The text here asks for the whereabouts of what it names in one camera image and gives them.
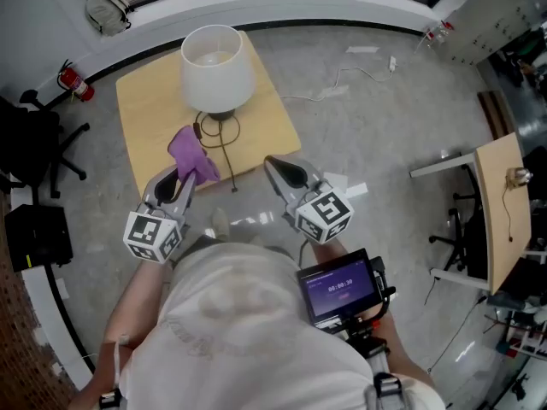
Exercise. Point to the small shiny appliance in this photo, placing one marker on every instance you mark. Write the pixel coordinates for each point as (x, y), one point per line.
(518, 177)

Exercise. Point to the square wooden table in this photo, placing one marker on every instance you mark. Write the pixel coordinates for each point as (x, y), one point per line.
(149, 109)

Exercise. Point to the small white bottle rack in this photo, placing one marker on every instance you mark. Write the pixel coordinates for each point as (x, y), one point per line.
(440, 32)

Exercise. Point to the black equipment case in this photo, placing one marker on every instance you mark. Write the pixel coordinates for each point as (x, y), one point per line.
(38, 237)

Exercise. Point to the white table lamp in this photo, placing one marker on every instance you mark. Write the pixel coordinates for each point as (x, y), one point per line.
(218, 79)

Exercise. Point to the long wooden white-legged table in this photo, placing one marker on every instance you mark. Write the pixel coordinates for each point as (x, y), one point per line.
(500, 220)

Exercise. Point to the black office chair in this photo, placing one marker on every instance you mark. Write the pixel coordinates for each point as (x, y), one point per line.
(25, 143)
(470, 237)

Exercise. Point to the person's right forearm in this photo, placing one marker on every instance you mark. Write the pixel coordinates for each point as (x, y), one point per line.
(327, 252)

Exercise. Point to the person's white t-shirt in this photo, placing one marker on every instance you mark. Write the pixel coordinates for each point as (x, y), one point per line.
(256, 348)

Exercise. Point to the white power strip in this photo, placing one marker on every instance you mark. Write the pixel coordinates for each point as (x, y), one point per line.
(393, 63)

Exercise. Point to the beige backpack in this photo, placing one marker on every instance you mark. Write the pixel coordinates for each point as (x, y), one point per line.
(107, 13)

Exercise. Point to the brown wooden steps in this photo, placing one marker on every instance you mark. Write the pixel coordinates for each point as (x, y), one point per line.
(495, 115)

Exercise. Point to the person's left forearm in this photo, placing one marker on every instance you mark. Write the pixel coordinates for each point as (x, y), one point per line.
(132, 306)

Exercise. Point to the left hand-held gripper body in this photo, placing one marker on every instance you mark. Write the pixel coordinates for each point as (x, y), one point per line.
(151, 235)

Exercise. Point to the person's pale shoe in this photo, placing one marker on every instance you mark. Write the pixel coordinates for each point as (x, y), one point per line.
(220, 224)

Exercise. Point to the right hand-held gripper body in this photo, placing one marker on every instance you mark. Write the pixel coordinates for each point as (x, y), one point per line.
(325, 216)

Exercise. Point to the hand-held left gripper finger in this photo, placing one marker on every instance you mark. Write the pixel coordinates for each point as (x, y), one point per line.
(154, 186)
(186, 203)

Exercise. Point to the purple cloth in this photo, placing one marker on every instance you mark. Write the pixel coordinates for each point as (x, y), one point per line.
(188, 152)

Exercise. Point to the chest-mounted monitor screen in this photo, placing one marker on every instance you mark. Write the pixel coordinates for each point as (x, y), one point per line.
(339, 291)

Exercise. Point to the grey locker cabinet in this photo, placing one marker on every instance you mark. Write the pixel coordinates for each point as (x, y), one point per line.
(487, 15)

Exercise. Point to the red fire extinguisher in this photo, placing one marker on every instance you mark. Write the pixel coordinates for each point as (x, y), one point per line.
(79, 84)

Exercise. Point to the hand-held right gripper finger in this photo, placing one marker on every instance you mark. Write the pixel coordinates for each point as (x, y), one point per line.
(284, 190)
(314, 177)

